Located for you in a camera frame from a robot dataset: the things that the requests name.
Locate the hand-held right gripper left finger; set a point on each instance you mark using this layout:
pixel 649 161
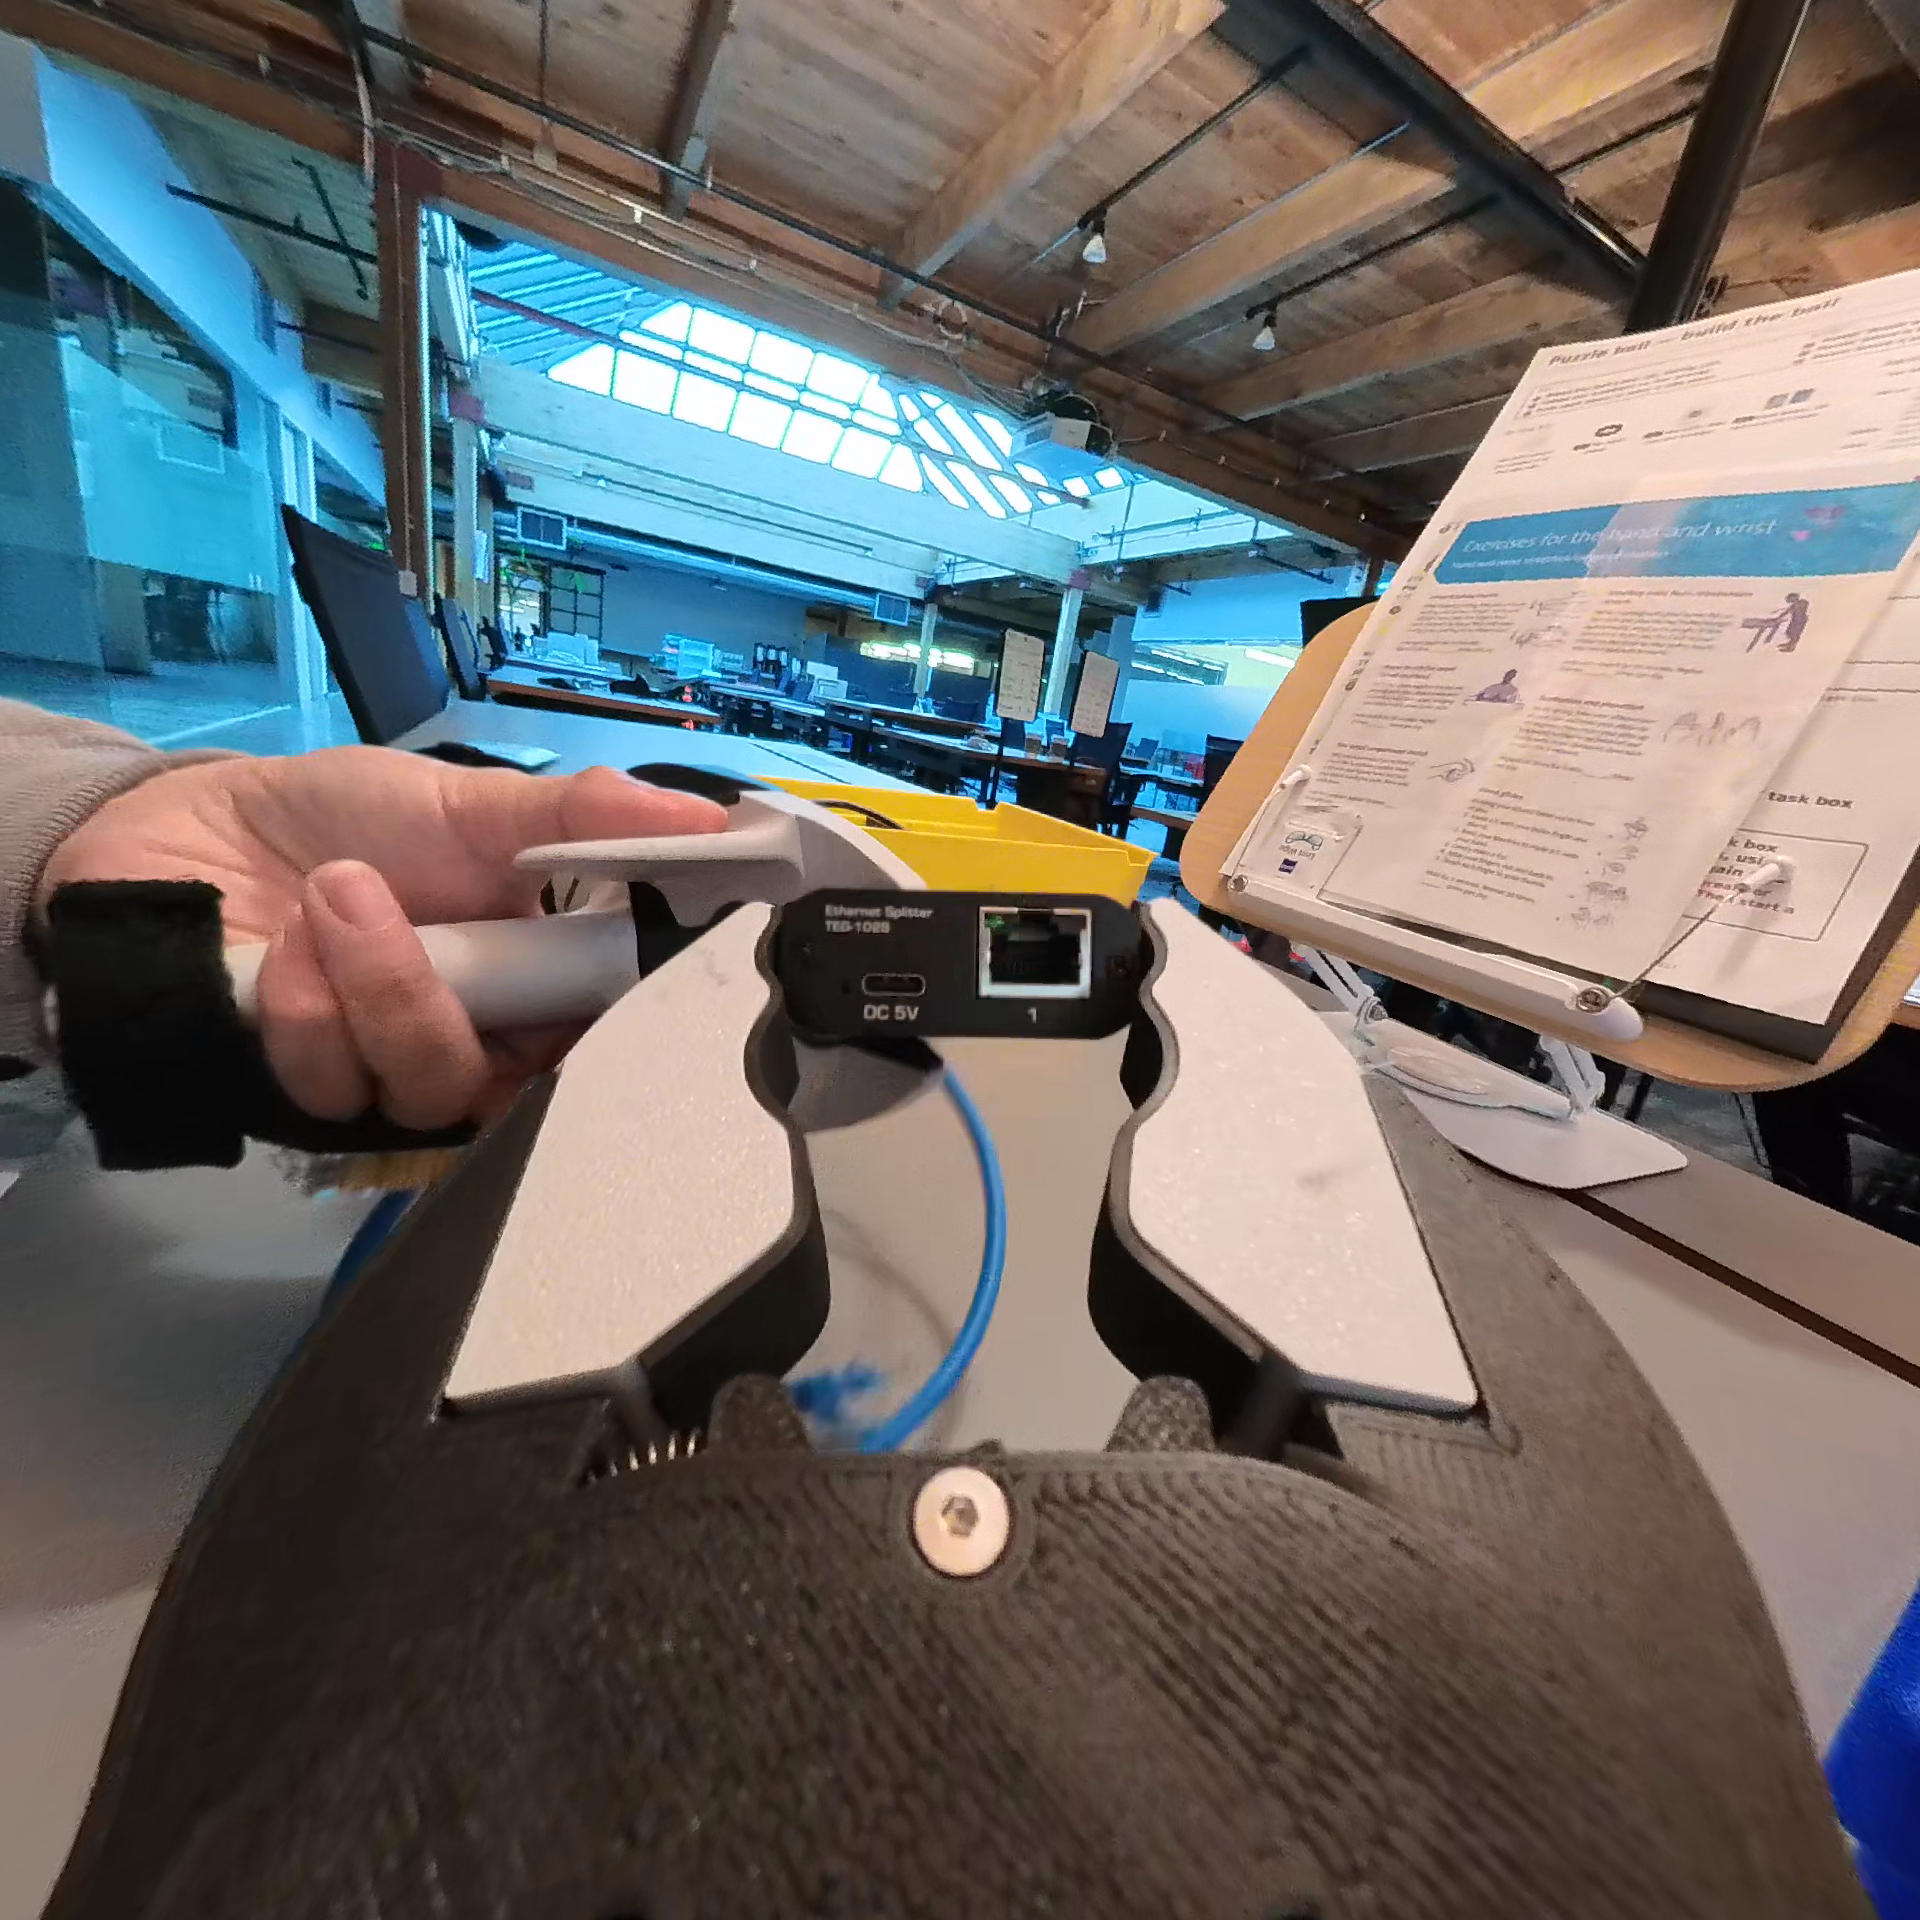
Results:
pixel 630 1170

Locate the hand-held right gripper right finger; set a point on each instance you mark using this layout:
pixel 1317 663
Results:
pixel 1277 1170

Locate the black ethernet splitter box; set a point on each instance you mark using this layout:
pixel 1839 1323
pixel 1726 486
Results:
pixel 931 961

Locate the person's left forearm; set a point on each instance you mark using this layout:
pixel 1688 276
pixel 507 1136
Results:
pixel 77 795

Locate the person's left hand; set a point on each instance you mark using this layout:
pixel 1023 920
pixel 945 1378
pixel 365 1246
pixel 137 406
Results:
pixel 375 819

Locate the black office chair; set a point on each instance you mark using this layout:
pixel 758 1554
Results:
pixel 457 646

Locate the black computer monitor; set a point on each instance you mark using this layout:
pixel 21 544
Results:
pixel 360 646

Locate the wooden book stand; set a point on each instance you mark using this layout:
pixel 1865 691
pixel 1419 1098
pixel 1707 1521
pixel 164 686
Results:
pixel 1261 810

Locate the yellow plastic bin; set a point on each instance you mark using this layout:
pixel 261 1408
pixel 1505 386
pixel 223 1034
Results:
pixel 1020 856

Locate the white standing board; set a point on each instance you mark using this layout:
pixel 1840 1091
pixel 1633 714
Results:
pixel 1097 692
pixel 1020 674

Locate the exercise instruction sheet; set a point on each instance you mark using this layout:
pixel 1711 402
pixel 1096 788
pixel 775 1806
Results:
pixel 1576 721

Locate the white ceiling projector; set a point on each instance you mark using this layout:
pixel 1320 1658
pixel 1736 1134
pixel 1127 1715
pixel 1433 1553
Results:
pixel 1059 431

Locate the blue plastic bin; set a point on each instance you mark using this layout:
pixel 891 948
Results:
pixel 1881 1786

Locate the white puzzle instruction sheet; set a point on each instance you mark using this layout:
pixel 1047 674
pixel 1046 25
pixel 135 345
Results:
pixel 1695 406

